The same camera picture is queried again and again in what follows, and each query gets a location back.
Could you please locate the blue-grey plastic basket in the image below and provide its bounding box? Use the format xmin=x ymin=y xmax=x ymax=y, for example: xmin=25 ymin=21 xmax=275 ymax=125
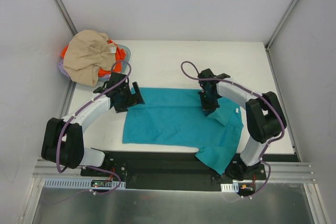
xmin=57 ymin=41 xmax=132 ymax=85

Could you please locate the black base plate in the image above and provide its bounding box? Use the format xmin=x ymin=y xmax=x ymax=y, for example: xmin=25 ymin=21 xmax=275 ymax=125
xmin=80 ymin=151 xmax=271 ymax=193

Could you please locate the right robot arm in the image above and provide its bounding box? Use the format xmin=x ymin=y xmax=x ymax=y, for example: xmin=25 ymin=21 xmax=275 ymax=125
xmin=197 ymin=68 xmax=287 ymax=181

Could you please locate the left slotted cable duct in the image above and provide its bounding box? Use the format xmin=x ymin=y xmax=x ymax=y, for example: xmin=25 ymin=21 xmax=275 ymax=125
xmin=44 ymin=178 xmax=126 ymax=190

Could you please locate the purple cable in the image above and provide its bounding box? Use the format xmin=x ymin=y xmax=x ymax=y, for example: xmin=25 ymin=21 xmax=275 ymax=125
xmin=56 ymin=60 xmax=132 ymax=196
xmin=180 ymin=61 xmax=287 ymax=201

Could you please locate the left corner aluminium post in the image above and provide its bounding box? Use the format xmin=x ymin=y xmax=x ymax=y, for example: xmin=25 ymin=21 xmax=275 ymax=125
xmin=53 ymin=0 xmax=78 ymax=36

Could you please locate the corner aluminium post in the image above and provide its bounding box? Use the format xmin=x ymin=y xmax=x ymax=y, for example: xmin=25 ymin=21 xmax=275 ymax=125
xmin=53 ymin=0 xmax=78 ymax=36
xmin=265 ymin=0 xmax=301 ymax=52

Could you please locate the lavender t-shirt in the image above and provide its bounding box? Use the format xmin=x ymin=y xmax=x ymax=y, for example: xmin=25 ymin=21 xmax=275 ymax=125
xmin=58 ymin=59 xmax=125 ymax=81

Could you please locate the beige t-shirt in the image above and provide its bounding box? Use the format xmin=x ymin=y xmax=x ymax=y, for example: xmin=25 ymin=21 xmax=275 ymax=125
xmin=63 ymin=30 xmax=117 ymax=87

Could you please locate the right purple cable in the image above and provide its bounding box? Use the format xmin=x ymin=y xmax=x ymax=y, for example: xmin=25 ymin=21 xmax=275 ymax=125
xmin=180 ymin=61 xmax=287 ymax=201

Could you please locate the slotted cable duct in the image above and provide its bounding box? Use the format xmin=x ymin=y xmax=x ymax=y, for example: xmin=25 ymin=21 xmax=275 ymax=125
xmin=220 ymin=183 xmax=239 ymax=193
xmin=44 ymin=178 xmax=126 ymax=190

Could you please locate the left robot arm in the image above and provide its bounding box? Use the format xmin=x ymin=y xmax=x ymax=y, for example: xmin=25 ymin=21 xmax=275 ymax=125
xmin=41 ymin=72 xmax=145 ymax=176

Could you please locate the right slotted cable duct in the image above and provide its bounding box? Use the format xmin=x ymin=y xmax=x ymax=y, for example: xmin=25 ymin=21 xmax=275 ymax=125
xmin=220 ymin=183 xmax=239 ymax=193

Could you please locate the teal t-shirt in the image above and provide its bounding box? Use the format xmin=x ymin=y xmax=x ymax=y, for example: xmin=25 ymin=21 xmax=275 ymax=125
xmin=122 ymin=88 xmax=244 ymax=174

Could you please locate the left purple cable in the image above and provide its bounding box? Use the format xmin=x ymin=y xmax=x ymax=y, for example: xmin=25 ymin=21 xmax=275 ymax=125
xmin=56 ymin=60 xmax=132 ymax=196

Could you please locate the right corner aluminium post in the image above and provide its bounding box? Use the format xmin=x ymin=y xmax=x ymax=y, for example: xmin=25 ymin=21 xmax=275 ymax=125
xmin=265 ymin=0 xmax=301 ymax=52

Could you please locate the orange t-shirt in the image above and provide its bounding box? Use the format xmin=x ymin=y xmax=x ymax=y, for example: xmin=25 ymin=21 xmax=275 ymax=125
xmin=61 ymin=45 xmax=128 ymax=77

